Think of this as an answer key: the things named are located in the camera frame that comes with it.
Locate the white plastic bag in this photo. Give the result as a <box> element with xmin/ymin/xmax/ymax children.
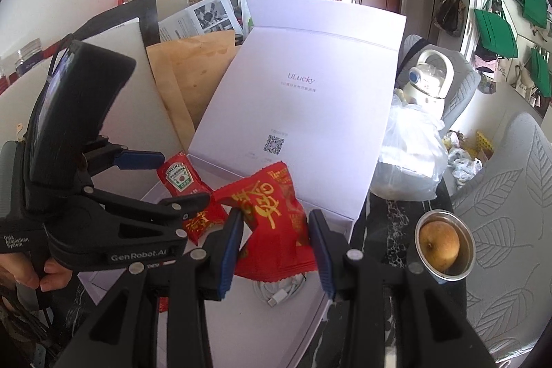
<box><xmin>369</xmin><ymin>95</ymin><xmax>448</xmax><ymax>202</ymax></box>

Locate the green tote bag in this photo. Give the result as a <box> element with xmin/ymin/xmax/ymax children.
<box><xmin>473</xmin><ymin>0</ymin><xmax>518</xmax><ymax>59</ymax></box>

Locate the operator hand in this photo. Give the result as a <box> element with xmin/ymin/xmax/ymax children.
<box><xmin>0</xmin><ymin>253</ymin><xmax>73</xmax><ymax>292</ymax></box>

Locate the large red snack packet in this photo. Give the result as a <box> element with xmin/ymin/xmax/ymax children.
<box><xmin>183</xmin><ymin>203</ymin><xmax>227</xmax><ymax>246</ymax></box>

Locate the red ketchup sachet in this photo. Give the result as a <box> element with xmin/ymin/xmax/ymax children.
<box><xmin>156</xmin><ymin>151</ymin><xmax>213</xmax><ymax>197</ymax></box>

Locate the white gift box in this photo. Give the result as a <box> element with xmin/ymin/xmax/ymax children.
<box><xmin>77</xmin><ymin>0</ymin><xmax>407</xmax><ymax>368</ymax></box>

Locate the red gold snack packet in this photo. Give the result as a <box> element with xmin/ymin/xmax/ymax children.
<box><xmin>214</xmin><ymin>161</ymin><xmax>317</xmax><ymax>283</ymax></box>

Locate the steel bowl with fruit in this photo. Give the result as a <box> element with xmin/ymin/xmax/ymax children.
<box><xmin>414</xmin><ymin>209</ymin><xmax>475</xmax><ymax>284</ymax></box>

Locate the white kettle bottle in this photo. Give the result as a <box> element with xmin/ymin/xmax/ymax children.
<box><xmin>398</xmin><ymin>49</ymin><xmax>454</xmax><ymax>120</ymax></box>

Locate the brown paper envelope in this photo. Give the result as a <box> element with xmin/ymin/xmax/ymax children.
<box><xmin>146</xmin><ymin>31</ymin><xmax>239</xmax><ymax>150</ymax></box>

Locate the grey leaf pattern chair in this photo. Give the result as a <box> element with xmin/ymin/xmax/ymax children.
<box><xmin>451</xmin><ymin>112</ymin><xmax>551</xmax><ymax>365</ymax></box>

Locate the white usb cable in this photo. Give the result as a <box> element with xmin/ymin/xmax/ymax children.
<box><xmin>252</xmin><ymin>275</ymin><xmax>308</xmax><ymax>307</ymax></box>

